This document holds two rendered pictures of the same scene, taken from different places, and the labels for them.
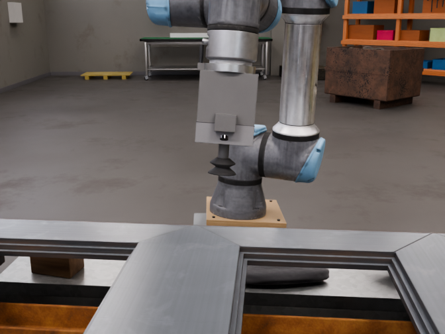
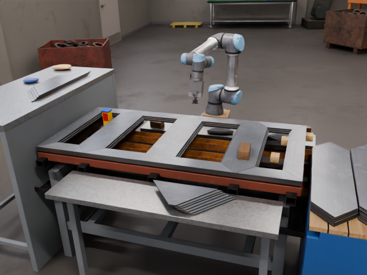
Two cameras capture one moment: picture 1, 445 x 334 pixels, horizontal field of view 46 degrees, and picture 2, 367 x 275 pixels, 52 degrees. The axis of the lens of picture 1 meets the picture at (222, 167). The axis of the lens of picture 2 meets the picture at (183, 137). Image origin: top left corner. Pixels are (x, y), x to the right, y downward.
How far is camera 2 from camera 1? 173 cm
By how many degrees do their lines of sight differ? 15
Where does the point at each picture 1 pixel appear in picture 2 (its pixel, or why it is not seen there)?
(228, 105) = (195, 88)
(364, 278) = not seen: hidden behind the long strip
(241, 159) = (213, 96)
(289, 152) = (228, 95)
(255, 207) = (218, 112)
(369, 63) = (353, 23)
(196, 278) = (188, 126)
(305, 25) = (231, 57)
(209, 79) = (191, 82)
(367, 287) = not seen: hidden behind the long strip
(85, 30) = not seen: outside the picture
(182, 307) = (183, 131)
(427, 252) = (248, 125)
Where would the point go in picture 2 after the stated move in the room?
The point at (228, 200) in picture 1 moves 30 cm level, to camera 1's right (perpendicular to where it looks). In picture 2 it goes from (209, 109) to (248, 111)
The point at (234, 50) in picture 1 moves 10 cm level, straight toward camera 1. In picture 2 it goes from (196, 76) to (193, 81)
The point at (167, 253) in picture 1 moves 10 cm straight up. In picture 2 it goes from (183, 121) to (183, 107)
